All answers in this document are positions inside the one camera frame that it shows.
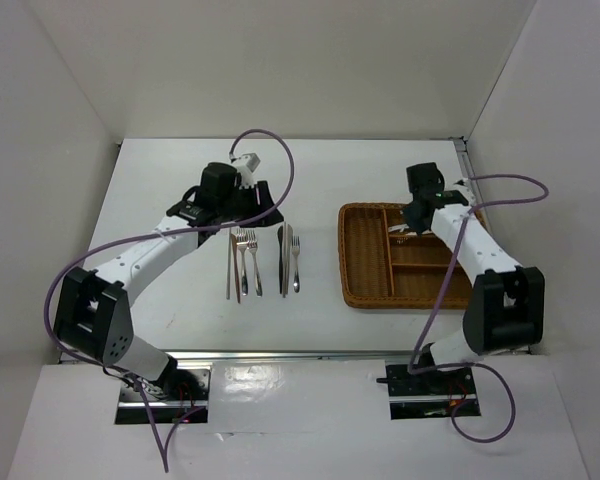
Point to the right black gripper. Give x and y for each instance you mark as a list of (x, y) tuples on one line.
[(418, 227)]

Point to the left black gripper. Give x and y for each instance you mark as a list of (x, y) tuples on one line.
[(266, 199)]

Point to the white ceramic spoon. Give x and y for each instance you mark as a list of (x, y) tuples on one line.
[(401, 229)]

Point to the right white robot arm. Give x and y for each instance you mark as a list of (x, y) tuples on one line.
[(506, 305)]

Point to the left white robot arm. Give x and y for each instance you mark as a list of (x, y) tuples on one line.
[(94, 310)]

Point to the silver knife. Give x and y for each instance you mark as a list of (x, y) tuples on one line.
[(287, 240)]

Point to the steel fork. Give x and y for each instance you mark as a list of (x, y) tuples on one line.
[(252, 247), (295, 251), (242, 245)]

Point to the steel fork left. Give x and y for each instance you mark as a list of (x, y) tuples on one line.
[(242, 245)]

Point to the steel fork right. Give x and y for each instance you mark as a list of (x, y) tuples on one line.
[(295, 251)]

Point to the copper chopstick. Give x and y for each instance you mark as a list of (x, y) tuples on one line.
[(233, 240)]

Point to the wicker cutlery tray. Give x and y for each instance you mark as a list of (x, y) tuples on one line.
[(379, 270)]

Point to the aluminium rail right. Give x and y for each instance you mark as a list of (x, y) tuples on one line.
[(466, 167)]

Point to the aluminium rail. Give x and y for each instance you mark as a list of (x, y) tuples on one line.
[(257, 356), (466, 167)]

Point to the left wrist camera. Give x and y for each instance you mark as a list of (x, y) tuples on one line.
[(248, 162)]

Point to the aluminium rail front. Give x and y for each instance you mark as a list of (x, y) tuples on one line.
[(257, 356)]

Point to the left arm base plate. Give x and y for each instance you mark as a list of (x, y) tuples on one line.
[(187, 401)]

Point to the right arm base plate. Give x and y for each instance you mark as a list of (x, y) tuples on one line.
[(429, 395)]

